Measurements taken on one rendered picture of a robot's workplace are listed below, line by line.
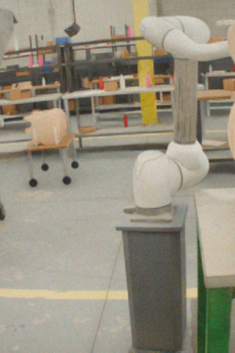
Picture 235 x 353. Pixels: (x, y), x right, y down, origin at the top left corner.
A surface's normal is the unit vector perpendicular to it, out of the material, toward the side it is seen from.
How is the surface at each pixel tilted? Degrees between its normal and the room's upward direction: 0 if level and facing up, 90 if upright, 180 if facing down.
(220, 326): 90
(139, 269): 90
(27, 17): 90
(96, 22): 90
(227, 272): 0
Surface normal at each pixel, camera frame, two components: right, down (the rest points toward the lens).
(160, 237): -0.24, 0.29
